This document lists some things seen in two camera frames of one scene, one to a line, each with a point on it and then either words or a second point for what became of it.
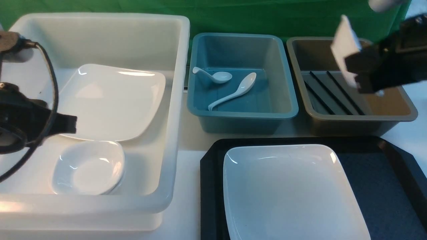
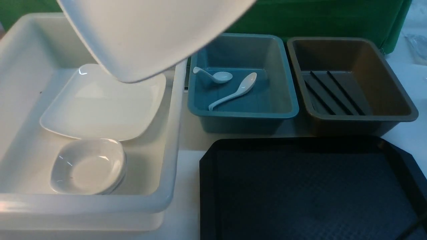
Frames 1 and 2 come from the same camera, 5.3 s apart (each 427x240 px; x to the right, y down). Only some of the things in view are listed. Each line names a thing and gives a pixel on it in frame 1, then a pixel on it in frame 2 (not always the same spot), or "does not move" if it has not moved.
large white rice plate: (290, 192) → (131, 41)
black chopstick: (330, 92) does not move
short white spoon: (217, 77) does not move
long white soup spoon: (246, 84) does not move
